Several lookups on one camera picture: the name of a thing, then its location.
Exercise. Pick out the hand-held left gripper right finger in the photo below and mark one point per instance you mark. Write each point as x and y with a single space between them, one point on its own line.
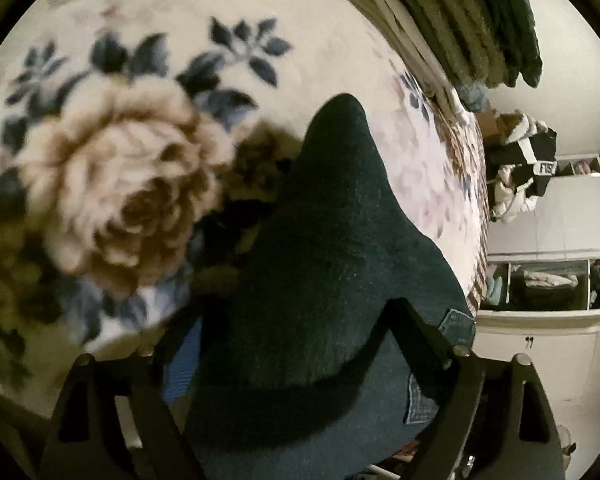
420 342

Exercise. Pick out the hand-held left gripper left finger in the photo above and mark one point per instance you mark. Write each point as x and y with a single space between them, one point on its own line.
180 370

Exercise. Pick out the dark blue denim pants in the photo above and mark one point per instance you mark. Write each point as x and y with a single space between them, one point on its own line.
330 260

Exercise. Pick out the white wardrobe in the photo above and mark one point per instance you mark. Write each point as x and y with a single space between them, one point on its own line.
555 220

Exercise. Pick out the white floral blanket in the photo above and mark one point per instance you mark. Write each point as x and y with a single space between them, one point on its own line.
129 160

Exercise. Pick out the folded blue denim cloth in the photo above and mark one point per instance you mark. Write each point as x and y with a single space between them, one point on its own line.
472 95

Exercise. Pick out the dark green folded blanket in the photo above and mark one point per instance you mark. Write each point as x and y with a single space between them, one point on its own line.
522 25

